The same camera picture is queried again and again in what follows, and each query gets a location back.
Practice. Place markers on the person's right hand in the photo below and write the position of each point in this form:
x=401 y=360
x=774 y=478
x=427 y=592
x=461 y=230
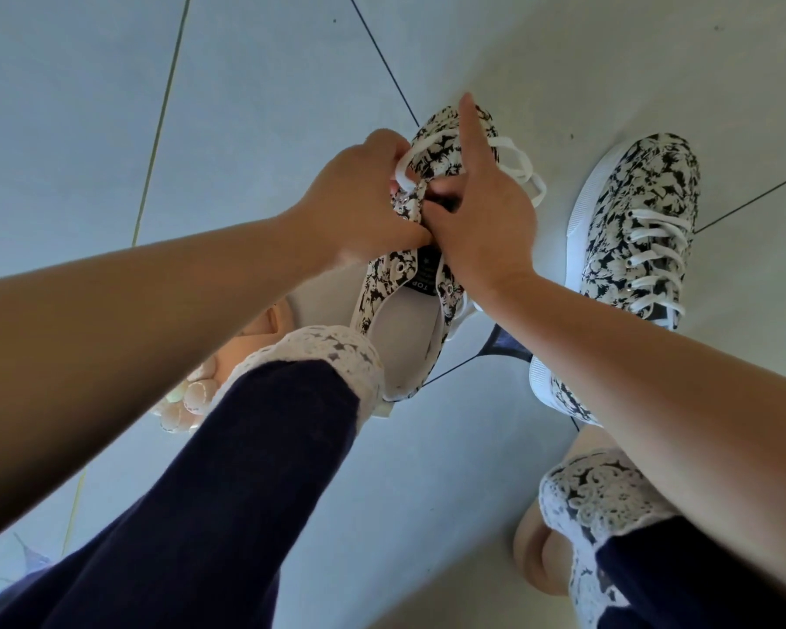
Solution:
x=485 y=222

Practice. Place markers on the person's left hand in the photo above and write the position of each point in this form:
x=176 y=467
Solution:
x=354 y=203

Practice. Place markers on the floral sneaker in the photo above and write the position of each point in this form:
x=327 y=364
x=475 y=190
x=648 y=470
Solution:
x=648 y=170
x=399 y=327

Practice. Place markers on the person's right forearm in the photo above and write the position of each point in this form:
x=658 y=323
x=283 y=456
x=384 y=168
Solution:
x=681 y=425

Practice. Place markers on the person's left forearm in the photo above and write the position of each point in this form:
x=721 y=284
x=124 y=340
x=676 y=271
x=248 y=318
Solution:
x=118 y=366

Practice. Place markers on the person's left leg navy trousers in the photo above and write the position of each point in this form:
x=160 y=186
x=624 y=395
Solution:
x=203 y=517

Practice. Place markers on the person's leg navy trousers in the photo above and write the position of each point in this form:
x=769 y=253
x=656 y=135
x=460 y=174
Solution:
x=203 y=517
x=681 y=583

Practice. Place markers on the person's right leg navy trousers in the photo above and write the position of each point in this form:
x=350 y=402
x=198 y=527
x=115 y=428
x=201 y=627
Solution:
x=681 y=583

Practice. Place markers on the pink slipper with white charms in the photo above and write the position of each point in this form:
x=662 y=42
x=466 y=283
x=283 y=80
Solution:
x=190 y=399

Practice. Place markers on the pink slipper with green charm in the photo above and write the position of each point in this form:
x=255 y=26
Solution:
x=540 y=556

